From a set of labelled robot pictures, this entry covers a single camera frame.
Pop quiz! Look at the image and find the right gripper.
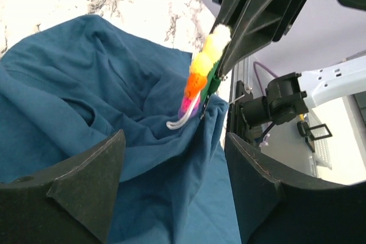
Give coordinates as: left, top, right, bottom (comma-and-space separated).
212, 0, 306, 78

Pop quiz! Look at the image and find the colourful plush flower brooch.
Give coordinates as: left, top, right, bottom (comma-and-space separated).
166, 24, 231, 130

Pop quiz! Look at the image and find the blue t-shirt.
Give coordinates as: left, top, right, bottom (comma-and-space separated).
1, 15, 240, 243

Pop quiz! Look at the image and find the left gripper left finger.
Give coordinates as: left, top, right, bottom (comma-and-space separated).
1, 130, 125, 243

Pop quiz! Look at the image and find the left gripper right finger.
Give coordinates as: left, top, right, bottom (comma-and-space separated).
225, 133, 365, 243

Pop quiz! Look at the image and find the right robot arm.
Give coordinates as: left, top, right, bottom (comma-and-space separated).
204, 0, 365, 139

